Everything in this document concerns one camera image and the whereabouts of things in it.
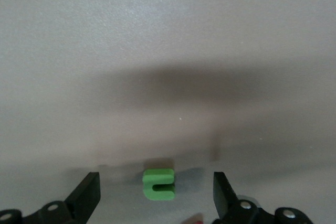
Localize dark red foam letter m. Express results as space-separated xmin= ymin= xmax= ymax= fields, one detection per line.
xmin=183 ymin=213 xmax=204 ymax=224

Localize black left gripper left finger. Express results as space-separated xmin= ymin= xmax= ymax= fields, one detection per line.
xmin=0 ymin=172 xmax=101 ymax=224

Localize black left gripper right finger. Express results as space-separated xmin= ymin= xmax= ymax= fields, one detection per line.
xmin=212 ymin=172 xmax=313 ymax=224

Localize green foam letter u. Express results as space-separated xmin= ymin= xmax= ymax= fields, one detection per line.
xmin=142 ymin=168 xmax=175 ymax=200

